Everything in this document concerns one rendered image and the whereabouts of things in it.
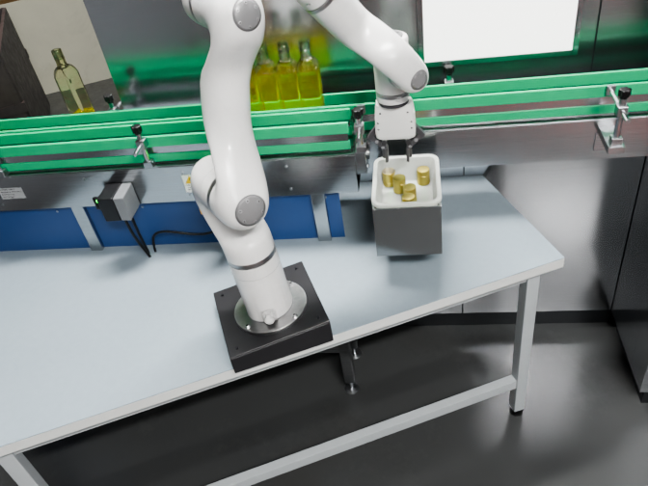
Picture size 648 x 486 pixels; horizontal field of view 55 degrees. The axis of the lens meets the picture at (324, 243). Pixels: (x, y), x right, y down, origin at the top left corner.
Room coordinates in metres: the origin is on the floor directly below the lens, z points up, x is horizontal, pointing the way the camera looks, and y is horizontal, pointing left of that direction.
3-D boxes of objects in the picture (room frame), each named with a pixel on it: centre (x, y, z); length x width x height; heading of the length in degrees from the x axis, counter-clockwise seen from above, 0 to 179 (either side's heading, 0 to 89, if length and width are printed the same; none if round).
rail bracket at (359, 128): (1.45, -0.15, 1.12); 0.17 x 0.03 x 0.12; 168
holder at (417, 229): (1.35, -0.24, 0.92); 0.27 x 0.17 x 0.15; 168
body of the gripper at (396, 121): (1.38, -0.23, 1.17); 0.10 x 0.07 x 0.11; 76
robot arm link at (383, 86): (1.37, -0.23, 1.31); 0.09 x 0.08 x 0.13; 23
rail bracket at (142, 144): (1.53, 0.45, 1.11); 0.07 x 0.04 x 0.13; 168
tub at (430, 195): (1.33, -0.24, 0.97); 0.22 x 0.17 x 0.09; 168
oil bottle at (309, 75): (1.60, -0.04, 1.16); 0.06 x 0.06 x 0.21; 77
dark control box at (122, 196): (1.53, 0.56, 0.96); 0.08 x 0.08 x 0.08; 78
